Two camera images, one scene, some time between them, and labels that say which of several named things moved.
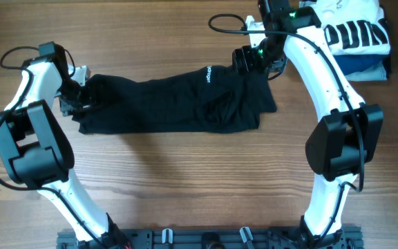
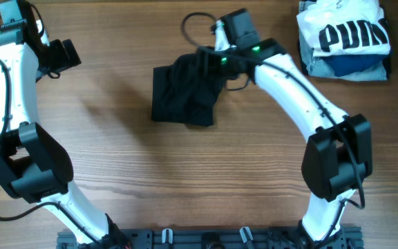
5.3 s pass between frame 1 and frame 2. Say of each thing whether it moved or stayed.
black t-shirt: moved
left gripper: moved
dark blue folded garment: stayed
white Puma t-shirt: stayed
